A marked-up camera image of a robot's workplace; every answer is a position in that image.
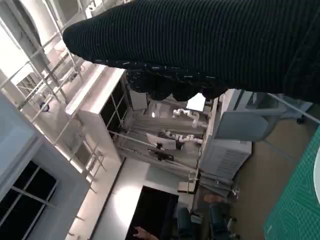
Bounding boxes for white monitor back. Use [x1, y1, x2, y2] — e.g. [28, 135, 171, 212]
[146, 133, 176, 151]

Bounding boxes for grey chair with white legs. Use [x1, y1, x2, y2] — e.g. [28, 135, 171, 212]
[214, 91, 316, 163]

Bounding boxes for green cutting mat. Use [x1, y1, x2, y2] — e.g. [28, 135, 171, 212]
[264, 123, 320, 240]

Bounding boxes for bright computer monitor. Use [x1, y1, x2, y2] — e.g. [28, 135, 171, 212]
[186, 92, 206, 112]

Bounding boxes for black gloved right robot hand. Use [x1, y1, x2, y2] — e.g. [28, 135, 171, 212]
[62, 0, 320, 104]

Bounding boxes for tall white glass-door cabinet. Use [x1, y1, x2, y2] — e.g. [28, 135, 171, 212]
[65, 67, 132, 137]

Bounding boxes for person in white trousers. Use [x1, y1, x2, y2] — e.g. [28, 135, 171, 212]
[132, 226, 157, 240]

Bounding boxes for large black screen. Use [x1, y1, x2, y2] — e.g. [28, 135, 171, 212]
[124, 185, 180, 240]

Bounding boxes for white metal rack frame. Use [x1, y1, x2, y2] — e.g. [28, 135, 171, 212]
[0, 0, 85, 113]

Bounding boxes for dark office chair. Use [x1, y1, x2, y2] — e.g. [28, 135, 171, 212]
[177, 202, 241, 240]

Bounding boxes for white side table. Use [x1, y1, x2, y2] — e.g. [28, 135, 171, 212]
[176, 172, 200, 195]

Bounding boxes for dark window with white frame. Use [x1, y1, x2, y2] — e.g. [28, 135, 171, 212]
[0, 159, 60, 240]

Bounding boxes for white square plate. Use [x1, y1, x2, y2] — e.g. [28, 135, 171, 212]
[313, 146, 320, 187]

